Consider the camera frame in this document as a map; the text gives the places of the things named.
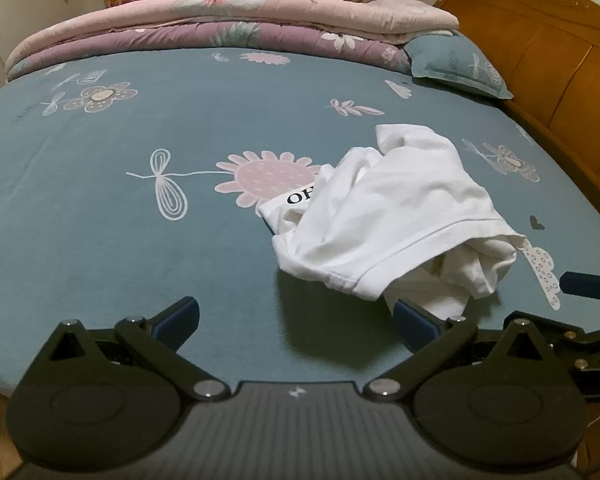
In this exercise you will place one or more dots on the teal floral bed sheet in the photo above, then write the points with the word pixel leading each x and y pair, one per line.
pixel 130 260

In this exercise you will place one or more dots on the purple floral quilt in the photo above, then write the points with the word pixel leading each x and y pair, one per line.
pixel 180 40

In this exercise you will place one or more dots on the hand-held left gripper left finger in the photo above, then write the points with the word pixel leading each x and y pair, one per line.
pixel 175 322

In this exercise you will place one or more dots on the teal floral pillow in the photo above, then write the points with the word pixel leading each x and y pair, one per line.
pixel 450 60

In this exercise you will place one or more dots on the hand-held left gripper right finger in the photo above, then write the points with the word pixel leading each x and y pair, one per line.
pixel 415 325

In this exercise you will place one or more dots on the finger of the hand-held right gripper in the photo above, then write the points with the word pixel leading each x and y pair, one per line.
pixel 580 342
pixel 580 285

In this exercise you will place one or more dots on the pink floral quilt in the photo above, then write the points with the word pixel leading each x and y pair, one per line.
pixel 230 10

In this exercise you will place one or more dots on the wooden bed headboard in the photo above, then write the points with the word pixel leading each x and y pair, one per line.
pixel 555 60

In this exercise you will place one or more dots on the white printed t-shirt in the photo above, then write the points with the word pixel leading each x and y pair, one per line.
pixel 405 210

